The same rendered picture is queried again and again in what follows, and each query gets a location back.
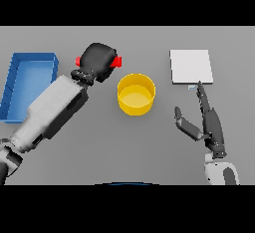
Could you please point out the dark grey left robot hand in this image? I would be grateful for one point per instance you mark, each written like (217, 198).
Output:
(96, 59)

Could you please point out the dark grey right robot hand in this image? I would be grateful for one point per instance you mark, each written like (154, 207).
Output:
(210, 124)

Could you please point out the red beaker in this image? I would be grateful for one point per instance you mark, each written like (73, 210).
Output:
(116, 61)

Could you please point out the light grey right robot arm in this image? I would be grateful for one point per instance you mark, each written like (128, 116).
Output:
(220, 173)

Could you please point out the yellow bowl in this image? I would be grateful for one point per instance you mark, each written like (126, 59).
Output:
(136, 95)

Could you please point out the pale square scale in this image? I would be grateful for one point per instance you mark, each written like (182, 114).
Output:
(191, 66)

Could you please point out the blue tray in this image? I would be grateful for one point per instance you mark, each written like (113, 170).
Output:
(28, 86)

